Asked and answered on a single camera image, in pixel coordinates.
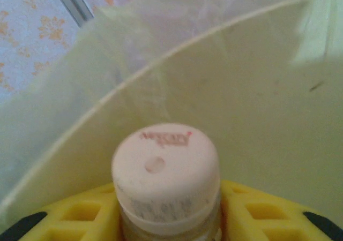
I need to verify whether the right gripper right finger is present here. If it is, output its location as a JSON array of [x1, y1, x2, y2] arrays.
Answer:
[[219, 180, 343, 241]]

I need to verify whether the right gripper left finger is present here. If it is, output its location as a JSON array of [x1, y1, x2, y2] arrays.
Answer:
[[0, 183, 124, 241]]

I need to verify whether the clear plastic bottle white cap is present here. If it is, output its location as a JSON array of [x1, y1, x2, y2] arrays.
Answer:
[[111, 122, 222, 241]]

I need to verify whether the cream round plastic bin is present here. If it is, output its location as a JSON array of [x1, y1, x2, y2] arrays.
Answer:
[[0, 0, 343, 241]]

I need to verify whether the translucent plastic bin liner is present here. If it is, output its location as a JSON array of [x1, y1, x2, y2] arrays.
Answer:
[[0, 0, 338, 207]]

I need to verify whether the aluminium frame post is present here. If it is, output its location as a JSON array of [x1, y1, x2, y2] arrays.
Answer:
[[49, 0, 95, 28]]

